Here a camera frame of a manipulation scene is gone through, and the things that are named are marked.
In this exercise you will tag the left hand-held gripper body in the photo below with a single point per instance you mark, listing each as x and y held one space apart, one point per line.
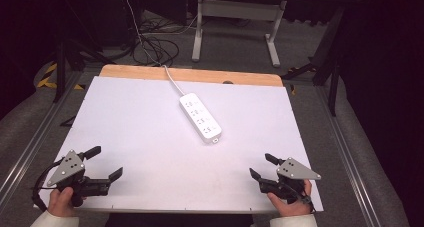
68 168

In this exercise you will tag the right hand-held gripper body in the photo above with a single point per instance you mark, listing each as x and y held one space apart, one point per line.
293 173

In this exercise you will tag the person's right hand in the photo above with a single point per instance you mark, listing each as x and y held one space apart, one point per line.
293 205

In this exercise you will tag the person's left hand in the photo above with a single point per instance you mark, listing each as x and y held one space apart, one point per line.
61 202

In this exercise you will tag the white board sheet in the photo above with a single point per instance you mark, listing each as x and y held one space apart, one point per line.
150 147

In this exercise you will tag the white power strip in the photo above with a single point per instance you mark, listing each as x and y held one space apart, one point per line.
200 117

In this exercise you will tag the yellow black floor tape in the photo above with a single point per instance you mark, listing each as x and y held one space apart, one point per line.
50 77

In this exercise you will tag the black metal stand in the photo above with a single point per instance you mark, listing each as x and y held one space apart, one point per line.
61 63
328 67

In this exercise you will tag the aluminium floor rail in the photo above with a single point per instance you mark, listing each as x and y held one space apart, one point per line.
31 147
346 153

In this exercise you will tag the white metal desk frame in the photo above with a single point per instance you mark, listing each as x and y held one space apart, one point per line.
238 8

